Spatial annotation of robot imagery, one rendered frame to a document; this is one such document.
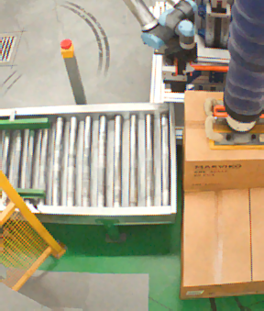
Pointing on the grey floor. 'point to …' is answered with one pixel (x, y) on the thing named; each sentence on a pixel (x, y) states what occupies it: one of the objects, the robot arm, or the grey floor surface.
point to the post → (73, 74)
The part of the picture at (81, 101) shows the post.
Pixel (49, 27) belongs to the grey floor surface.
